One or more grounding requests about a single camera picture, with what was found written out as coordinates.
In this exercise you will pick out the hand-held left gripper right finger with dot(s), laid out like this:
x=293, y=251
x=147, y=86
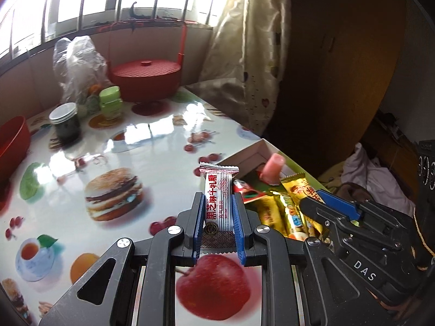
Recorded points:
x=239, y=234

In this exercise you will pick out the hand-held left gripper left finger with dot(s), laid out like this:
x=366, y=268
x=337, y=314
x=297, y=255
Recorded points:
x=198, y=231

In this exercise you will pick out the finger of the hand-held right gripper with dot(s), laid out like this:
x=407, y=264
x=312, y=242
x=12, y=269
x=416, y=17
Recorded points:
x=340, y=204
x=321, y=214

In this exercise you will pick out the long gold wafer packet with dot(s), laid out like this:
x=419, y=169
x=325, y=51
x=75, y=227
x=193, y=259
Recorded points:
x=268, y=214
x=292, y=219

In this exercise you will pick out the white maroon candy packet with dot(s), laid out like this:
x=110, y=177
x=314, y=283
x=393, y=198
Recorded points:
x=219, y=207

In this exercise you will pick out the pink jelly cup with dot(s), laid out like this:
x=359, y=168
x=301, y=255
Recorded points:
x=273, y=168

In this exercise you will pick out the green cardboard box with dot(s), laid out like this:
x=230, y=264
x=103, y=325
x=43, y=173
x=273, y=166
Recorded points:
x=251, y=154

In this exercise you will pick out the pale lavender cloth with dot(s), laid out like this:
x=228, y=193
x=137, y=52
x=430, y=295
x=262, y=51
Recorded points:
x=373, y=176

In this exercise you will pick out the black speaker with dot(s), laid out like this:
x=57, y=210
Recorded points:
x=426, y=166

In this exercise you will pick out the brown wooden cabinet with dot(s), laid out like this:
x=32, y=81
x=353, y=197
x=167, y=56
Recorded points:
x=340, y=57

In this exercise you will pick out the light green plastic jar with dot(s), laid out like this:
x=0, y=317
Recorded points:
x=110, y=103

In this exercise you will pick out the dark glass jar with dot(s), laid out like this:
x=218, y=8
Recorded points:
x=64, y=125

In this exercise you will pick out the cream patterned curtain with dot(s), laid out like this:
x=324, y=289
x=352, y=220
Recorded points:
x=244, y=40

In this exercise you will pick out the red oval bowl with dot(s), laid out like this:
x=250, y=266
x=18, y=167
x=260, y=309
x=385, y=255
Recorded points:
x=13, y=146

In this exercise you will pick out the clear plastic bag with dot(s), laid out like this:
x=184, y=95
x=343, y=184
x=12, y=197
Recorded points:
x=78, y=64

